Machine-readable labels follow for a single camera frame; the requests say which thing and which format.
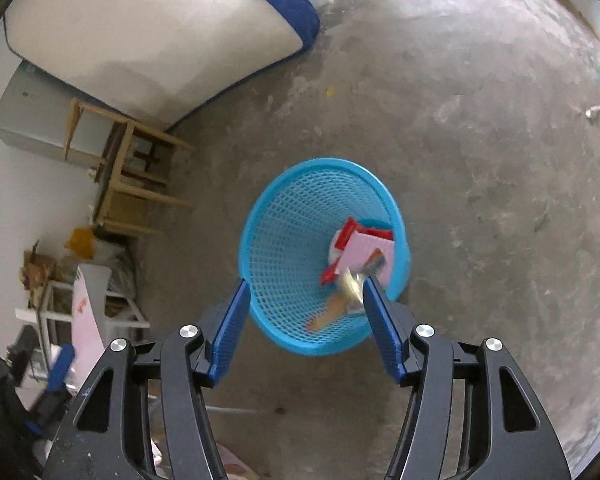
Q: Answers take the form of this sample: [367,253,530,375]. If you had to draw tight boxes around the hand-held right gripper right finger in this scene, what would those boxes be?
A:
[361,275,573,480]

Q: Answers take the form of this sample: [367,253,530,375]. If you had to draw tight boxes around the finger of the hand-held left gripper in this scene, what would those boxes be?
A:
[47,344,76,392]

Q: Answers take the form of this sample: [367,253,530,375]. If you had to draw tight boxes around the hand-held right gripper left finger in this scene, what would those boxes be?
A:
[42,277,252,480]

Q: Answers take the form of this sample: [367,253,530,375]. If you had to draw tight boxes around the pink packet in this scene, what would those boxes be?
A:
[340,232,396,286]

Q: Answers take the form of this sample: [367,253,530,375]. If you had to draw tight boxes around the blue plastic mesh wastebasket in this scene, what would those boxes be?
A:
[238,158,412,357]

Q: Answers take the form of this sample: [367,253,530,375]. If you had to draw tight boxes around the pink printed tablecloth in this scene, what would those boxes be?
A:
[72,262,261,480]

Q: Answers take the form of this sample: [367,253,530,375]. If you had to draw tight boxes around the white side table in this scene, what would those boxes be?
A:
[15,280,152,346]

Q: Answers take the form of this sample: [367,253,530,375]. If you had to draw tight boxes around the brown cardboard box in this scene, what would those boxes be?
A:
[21,240,57,306]

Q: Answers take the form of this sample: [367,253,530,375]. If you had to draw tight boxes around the grey plastic bag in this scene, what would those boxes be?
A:
[97,242,138,291]

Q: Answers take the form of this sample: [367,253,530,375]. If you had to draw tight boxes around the yellow plastic bag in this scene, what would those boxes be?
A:
[64,227,100,257]

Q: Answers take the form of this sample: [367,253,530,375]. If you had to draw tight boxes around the wooden chair with black seat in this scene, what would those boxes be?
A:
[64,97,197,239]

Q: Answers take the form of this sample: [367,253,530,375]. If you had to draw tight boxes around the grey refrigerator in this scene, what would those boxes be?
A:
[0,60,112,167]

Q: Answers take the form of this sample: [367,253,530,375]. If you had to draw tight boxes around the white mattress with blue edge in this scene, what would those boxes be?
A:
[2,0,322,132]

